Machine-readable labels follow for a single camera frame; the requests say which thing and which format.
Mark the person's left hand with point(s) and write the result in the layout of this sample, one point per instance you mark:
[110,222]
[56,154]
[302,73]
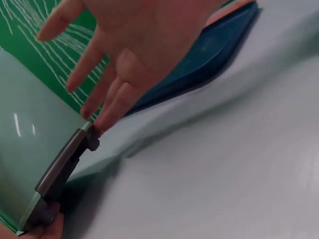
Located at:
[56,225]

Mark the person's right hand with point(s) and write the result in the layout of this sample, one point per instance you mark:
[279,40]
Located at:
[154,35]

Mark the person's left fingers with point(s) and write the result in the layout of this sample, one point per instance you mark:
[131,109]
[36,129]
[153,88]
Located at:
[56,225]

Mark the person's right thumb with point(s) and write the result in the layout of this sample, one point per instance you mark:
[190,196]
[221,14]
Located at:
[61,20]

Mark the dark blue tray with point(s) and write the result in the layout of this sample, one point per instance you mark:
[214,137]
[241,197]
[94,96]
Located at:
[211,52]

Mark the orange flat object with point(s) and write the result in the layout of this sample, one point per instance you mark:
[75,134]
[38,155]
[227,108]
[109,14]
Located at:
[225,11]

